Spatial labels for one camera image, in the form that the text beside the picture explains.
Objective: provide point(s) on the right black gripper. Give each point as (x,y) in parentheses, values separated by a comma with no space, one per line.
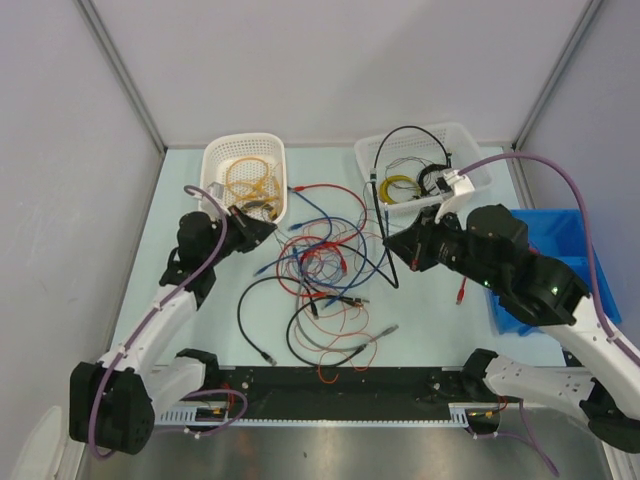
(412,244)

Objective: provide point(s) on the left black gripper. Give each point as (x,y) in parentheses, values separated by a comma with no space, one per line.
(250,230)

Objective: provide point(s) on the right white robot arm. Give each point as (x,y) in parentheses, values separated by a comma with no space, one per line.
(492,249)

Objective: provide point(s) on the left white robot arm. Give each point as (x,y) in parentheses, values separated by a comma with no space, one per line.
(115,401)

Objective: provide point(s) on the left white perforated basket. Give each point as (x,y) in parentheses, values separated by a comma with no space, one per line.
(253,168)

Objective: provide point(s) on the white perforated basket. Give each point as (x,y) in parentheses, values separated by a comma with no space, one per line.
(253,168)
(408,162)

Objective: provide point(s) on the right white perforated basket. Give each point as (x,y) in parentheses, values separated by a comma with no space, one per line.
(408,162)

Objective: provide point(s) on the blue plastic divided bin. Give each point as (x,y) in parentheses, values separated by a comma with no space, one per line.
(557,233)

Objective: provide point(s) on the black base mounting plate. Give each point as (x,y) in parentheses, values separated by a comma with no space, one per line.
(378,394)

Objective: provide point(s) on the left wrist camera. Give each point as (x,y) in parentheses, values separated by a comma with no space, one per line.
(217,191)

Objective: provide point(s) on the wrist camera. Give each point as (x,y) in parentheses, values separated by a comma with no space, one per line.
(217,191)
(457,190)

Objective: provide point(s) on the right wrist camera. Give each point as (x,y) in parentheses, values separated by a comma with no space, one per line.
(457,190)

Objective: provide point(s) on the white slotted cable duct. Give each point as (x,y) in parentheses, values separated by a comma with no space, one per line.
(193,416)

